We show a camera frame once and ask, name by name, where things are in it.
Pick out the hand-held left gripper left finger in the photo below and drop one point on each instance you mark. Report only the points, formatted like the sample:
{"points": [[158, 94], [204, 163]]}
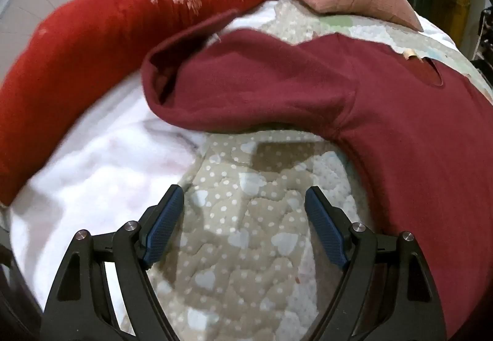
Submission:
{"points": [[163, 227]]}

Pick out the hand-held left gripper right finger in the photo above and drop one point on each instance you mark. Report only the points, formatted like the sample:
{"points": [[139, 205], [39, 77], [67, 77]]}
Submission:
{"points": [[325, 229]]}

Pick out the maroon sweater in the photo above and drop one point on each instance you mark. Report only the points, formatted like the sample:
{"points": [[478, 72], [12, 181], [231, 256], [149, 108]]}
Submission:
{"points": [[308, 94]]}

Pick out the heart patterned quilt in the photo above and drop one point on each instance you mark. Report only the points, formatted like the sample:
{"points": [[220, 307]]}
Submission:
{"points": [[238, 248]]}

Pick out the white blanket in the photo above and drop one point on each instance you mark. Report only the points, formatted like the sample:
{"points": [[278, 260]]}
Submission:
{"points": [[96, 171]]}

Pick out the red patterned pillow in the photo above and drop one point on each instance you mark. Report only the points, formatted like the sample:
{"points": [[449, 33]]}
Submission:
{"points": [[77, 55]]}

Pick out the cluttered shelf rack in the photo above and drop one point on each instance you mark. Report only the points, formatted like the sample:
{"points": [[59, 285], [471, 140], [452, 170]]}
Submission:
{"points": [[486, 36]]}

